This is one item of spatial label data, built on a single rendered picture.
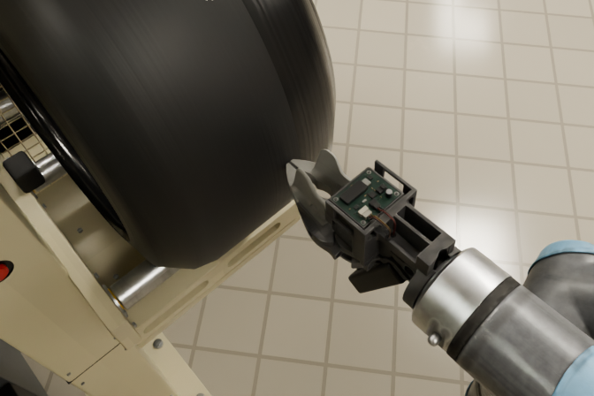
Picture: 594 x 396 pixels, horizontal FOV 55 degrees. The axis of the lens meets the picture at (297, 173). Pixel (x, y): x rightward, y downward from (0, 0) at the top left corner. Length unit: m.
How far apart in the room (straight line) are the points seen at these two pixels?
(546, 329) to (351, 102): 1.81
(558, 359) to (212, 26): 0.40
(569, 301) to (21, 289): 0.69
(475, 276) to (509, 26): 2.22
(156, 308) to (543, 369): 0.62
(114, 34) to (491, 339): 0.40
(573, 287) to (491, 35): 2.02
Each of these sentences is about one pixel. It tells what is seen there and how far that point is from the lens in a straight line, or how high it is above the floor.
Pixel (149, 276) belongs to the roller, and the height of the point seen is 0.92.
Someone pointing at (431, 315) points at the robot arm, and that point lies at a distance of 0.52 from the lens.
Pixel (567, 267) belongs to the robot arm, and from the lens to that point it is 0.68.
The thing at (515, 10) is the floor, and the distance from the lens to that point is 2.76.
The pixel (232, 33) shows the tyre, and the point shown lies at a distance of 0.56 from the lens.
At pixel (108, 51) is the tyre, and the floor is 1.38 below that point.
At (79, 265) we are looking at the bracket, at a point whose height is 0.95.
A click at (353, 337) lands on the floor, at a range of 1.82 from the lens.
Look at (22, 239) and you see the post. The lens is 0.80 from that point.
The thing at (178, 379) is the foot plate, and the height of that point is 0.01.
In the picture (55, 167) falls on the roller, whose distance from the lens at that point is 1.06.
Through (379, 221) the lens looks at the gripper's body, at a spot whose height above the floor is 1.28.
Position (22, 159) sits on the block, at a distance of 0.99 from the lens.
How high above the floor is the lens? 1.74
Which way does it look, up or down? 58 degrees down
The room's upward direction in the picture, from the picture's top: straight up
